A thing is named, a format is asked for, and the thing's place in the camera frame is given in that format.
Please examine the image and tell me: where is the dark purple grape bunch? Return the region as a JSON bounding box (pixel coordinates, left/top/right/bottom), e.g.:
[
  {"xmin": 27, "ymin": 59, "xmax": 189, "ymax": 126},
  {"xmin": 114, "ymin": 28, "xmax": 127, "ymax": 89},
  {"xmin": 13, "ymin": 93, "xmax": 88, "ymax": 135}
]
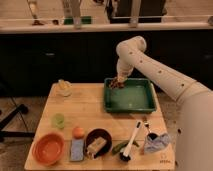
[{"xmin": 109, "ymin": 79, "xmax": 124, "ymax": 89}]

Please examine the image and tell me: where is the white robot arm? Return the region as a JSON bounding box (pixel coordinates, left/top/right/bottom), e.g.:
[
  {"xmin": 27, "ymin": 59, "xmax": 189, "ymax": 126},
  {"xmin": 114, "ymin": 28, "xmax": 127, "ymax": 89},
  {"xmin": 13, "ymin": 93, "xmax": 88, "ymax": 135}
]
[{"xmin": 116, "ymin": 36, "xmax": 213, "ymax": 171}]

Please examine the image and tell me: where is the green plastic tray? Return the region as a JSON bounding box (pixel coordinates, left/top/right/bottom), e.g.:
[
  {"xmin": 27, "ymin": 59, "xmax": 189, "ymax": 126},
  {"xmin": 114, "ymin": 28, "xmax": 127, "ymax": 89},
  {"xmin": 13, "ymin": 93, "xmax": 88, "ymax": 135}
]
[{"xmin": 103, "ymin": 78, "xmax": 157, "ymax": 114}]

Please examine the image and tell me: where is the black bowl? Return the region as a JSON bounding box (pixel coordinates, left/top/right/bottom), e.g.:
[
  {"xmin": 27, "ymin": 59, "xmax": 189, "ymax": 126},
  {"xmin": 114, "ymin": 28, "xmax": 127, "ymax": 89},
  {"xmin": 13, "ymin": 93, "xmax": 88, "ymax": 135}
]
[{"xmin": 85, "ymin": 128, "xmax": 112, "ymax": 158}]

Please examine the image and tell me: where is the orange fruit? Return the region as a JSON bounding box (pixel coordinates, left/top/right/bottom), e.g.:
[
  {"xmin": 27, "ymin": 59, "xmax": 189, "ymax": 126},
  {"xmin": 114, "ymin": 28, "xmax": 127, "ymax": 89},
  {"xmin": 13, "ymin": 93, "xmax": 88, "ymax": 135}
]
[{"xmin": 72, "ymin": 127, "xmax": 85, "ymax": 139}]

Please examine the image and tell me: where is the green pepper toy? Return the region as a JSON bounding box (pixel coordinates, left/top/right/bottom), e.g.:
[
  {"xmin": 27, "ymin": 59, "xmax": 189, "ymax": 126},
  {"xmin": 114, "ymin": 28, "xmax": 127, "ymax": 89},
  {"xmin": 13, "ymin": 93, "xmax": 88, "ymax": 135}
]
[{"xmin": 112, "ymin": 140, "xmax": 139, "ymax": 155}]

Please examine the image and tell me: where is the tan block in bowl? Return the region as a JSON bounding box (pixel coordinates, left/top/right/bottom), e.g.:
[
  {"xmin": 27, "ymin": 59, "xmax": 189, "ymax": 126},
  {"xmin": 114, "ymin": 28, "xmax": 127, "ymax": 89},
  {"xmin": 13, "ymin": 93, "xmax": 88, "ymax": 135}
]
[{"xmin": 87, "ymin": 137, "xmax": 107, "ymax": 158}]

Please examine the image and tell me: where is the crumpled grey cloth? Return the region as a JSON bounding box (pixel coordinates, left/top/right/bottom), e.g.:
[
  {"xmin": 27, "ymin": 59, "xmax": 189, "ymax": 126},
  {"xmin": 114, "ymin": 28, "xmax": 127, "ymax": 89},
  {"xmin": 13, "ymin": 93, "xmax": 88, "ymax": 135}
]
[{"xmin": 144, "ymin": 133, "xmax": 170, "ymax": 154}]

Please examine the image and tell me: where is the light green cup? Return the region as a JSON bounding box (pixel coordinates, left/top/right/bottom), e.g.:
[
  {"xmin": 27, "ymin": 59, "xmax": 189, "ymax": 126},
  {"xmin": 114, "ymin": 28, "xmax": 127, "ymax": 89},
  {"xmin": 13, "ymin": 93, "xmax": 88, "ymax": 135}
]
[{"xmin": 52, "ymin": 113, "xmax": 65, "ymax": 129}]

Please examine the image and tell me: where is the blue sponge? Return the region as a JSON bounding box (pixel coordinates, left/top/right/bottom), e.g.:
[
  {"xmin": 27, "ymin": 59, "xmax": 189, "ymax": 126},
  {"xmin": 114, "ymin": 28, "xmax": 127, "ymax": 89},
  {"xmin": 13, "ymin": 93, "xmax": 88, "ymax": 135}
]
[{"xmin": 70, "ymin": 139, "xmax": 84, "ymax": 162}]

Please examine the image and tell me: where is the orange bowl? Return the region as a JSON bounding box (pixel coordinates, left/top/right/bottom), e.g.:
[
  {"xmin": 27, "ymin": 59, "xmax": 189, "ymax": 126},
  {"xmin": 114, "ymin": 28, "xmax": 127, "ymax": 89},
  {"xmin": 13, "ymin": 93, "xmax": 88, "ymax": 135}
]
[{"xmin": 32, "ymin": 133, "xmax": 64, "ymax": 166}]

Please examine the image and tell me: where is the black chair base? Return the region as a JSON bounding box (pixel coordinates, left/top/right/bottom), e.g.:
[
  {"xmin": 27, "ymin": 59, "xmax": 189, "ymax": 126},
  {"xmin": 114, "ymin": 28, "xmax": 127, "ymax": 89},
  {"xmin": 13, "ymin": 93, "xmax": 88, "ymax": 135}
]
[{"xmin": 0, "ymin": 104, "xmax": 34, "ymax": 142}]

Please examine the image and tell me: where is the white handled brush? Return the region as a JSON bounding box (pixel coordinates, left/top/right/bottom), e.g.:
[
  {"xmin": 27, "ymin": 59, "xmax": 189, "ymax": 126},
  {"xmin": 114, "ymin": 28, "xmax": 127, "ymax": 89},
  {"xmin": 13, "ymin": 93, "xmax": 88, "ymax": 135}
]
[{"xmin": 119, "ymin": 121, "xmax": 141, "ymax": 162}]

